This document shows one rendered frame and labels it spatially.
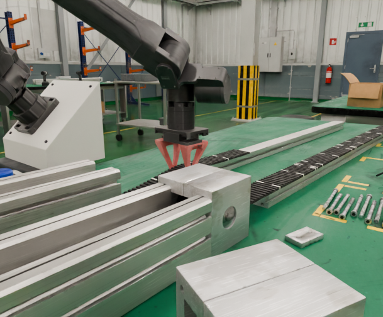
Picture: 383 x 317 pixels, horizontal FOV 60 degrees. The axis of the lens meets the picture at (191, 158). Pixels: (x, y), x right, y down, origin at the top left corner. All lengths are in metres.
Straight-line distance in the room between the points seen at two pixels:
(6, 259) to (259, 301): 0.24
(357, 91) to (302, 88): 9.39
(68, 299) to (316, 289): 0.20
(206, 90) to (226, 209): 0.27
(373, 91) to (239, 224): 2.06
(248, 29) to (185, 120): 6.29
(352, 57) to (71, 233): 11.23
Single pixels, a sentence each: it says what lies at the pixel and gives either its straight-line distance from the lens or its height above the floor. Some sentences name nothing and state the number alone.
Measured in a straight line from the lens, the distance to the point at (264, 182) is 0.65.
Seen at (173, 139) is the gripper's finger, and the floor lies 0.89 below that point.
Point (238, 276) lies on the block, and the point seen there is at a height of 0.87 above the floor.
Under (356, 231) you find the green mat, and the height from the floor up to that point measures 0.78.
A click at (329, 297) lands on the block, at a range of 0.26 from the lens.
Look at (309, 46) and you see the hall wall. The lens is 11.83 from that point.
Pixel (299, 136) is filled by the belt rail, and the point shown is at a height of 0.81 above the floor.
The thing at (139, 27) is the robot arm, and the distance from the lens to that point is 0.61.
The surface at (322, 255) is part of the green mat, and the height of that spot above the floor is 0.78.
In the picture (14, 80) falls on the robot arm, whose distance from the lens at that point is 0.92.
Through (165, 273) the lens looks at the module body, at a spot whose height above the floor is 0.80.
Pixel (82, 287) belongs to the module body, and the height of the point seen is 0.84.
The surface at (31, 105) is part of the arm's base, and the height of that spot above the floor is 0.93.
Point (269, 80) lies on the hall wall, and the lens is 12.24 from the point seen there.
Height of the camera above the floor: 1.02
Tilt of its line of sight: 15 degrees down
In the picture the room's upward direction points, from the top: straight up
